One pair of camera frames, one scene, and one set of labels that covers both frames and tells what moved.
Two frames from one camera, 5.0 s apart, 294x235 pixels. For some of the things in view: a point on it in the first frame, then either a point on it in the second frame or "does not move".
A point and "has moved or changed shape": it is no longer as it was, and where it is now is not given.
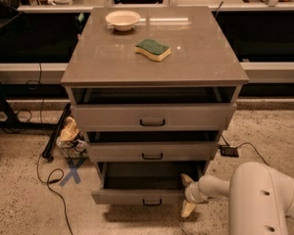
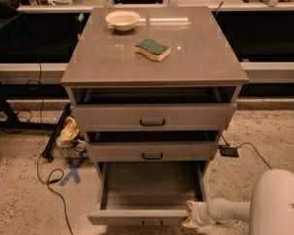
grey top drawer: [153, 117] does not move
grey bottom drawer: [144, 183] has moved or changed shape
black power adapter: [229, 150] does not move
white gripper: [190, 192] → [199, 213]
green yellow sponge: [152, 49] does not move
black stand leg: [48, 149] does not move
